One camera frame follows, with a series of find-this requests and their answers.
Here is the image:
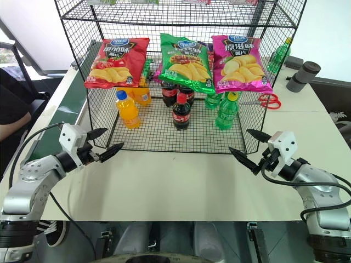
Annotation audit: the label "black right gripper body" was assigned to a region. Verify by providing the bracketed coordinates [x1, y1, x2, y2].
[257, 149, 281, 174]

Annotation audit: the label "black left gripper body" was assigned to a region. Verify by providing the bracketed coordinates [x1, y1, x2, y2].
[77, 133, 102, 167]

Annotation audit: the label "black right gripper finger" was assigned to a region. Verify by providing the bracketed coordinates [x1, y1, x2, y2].
[246, 129, 271, 143]
[229, 147, 260, 175]

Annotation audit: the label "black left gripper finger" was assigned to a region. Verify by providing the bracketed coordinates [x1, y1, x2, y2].
[98, 142, 124, 164]
[87, 128, 108, 142]

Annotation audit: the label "green conveyor belt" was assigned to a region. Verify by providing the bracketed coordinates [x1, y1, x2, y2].
[26, 39, 98, 165]

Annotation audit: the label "green soda bottle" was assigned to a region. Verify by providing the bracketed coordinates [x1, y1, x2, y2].
[215, 91, 242, 131]
[267, 37, 293, 74]
[204, 93, 224, 110]

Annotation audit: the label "orange soda bottle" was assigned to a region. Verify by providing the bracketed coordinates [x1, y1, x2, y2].
[115, 90, 141, 129]
[133, 86, 152, 107]
[116, 87, 135, 99]

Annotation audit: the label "magenta potato chips bag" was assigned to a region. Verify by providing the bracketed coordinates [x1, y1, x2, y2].
[211, 35, 274, 94]

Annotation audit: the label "red potato chips bag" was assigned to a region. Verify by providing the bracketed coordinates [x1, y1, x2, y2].
[83, 37, 150, 89]

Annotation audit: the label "dark grey cylindrical roll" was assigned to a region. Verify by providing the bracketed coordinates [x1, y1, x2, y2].
[286, 61, 321, 93]

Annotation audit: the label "cola bottle red label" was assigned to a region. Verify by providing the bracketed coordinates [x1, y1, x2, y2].
[178, 84, 196, 106]
[172, 93, 191, 131]
[161, 79, 179, 107]

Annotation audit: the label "black metal table leg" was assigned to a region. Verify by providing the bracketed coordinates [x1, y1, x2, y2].
[246, 222, 273, 263]

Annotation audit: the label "small green snack packet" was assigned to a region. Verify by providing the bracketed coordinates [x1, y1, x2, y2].
[141, 58, 155, 81]

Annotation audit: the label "black and white sneaker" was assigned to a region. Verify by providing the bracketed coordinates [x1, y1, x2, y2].
[36, 219, 68, 248]

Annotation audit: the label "person's black clothed body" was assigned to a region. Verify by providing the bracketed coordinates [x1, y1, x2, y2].
[0, 67, 31, 179]

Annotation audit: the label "black office chair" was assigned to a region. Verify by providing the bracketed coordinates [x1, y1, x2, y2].
[0, 41, 50, 116]

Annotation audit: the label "green potato chips bag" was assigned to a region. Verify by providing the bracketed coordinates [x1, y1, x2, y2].
[158, 32, 216, 95]

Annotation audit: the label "purple snack packet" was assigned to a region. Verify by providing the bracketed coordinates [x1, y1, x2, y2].
[196, 40, 216, 55]

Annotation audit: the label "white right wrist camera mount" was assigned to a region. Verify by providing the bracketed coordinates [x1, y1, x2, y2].
[267, 130, 298, 178]

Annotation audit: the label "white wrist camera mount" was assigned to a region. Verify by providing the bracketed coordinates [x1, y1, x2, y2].
[59, 123, 88, 168]
[267, 130, 298, 178]

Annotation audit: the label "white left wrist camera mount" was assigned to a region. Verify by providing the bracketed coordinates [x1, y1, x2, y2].
[59, 123, 88, 168]

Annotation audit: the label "red handled scissors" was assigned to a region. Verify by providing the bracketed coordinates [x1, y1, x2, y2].
[240, 93, 282, 111]

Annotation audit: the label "black wire mesh rack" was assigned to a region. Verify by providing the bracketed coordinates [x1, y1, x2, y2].
[54, 0, 307, 155]

